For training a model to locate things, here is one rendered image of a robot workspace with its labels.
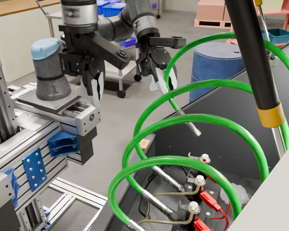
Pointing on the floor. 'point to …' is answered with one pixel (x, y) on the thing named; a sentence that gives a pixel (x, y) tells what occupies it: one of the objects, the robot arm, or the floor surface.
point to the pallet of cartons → (212, 14)
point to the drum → (214, 64)
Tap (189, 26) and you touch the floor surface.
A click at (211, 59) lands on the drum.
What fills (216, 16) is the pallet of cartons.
